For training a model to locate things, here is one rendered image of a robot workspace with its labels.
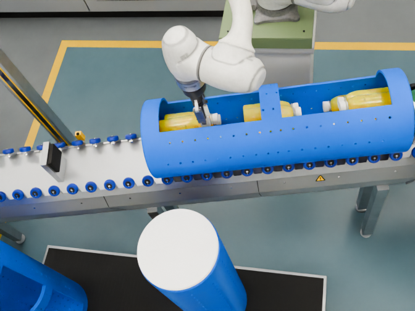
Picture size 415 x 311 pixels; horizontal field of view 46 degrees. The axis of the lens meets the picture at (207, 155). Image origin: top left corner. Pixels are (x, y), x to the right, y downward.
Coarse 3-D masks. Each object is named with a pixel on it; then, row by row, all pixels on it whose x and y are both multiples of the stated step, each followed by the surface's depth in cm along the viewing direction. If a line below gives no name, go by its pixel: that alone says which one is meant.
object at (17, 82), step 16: (0, 48) 184; (0, 64) 184; (0, 80) 193; (16, 80) 193; (16, 96) 202; (32, 96) 205; (32, 112) 213; (48, 112) 218; (48, 128) 225; (64, 128) 233
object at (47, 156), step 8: (48, 144) 186; (48, 152) 185; (56, 152) 188; (48, 160) 183; (56, 160) 187; (64, 160) 198; (48, 168) 184; (56, 168) 186; (64, 168) 197; (56, 176) 191
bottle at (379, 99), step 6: (354, 96) 162; (360, 96) 161; (366, 96) 160; (372, 96) 160; (378, 96) 159; (384, 96) 159; (348, 102) 162; (354, 102) 160; (360, 102) 160; (366, 102) 159; (372, 102) 159; (378, 102) 159; (384, 102) 159; (390, 102) 158; (348, 108) 162; (354, 108) 160; (360, 108) 160
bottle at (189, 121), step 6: (162, 120) 171; (168, 120) 170; (174, 120) 169; (180, 120) 168; (186, 120) 167; (192, 120) 167; (162, 126) 169; (168, 126) 169; (174, 126) 168; (180, 126) 168; (186, 126) 167; (192, 126) 167; (198, 126) 168
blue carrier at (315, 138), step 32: (224, 96) 178; (256, 96) 179; (288, 96) 179; (320, 96) 179; (192, 128) 161; (224, 128) 159; (256, 128) 158; (288, 128) 157; (320, 128) 156; (352, 128) 155; (384, 128) 154; (160, 160) 165; (192, 160) 164; (224, 160) 164; (256, 160) 164; (288, 160) 165; (320, 160) 167
